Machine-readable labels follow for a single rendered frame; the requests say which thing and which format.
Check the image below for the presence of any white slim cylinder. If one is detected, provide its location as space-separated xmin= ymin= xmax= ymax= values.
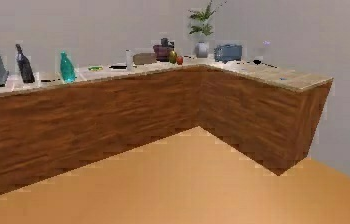
xmin=125 ymin=49 xmax=134 ymax=72

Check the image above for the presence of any brown wooden kitchen counter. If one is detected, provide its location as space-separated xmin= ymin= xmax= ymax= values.
xmin=0 ymin=58 xmax=335 ymax=202

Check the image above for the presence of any teal glass bottle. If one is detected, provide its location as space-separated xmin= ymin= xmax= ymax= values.
xmin=59 ymin=51 xmax=77 ymax=84

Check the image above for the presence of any dark glass bottle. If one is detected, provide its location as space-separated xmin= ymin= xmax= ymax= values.
xmin=15 ymin=43 xmax=36 ymax=84

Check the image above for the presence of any brown bread loaf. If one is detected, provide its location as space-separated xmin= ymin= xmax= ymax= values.
xmin=132 ymin=52 xmax=158 ymax=66

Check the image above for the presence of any green house plant grey pot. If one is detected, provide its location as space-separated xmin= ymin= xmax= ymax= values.
xmin=187 ymin=0 xmax=228 ymax=59

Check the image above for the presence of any dark red pot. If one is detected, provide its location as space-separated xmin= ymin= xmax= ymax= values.
xmin=152 ymin=37 xmax=176 ymax=63

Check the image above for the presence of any blue grey toaster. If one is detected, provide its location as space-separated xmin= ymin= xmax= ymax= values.
xmin=214 ymin=43 xmax=243 ymax=63

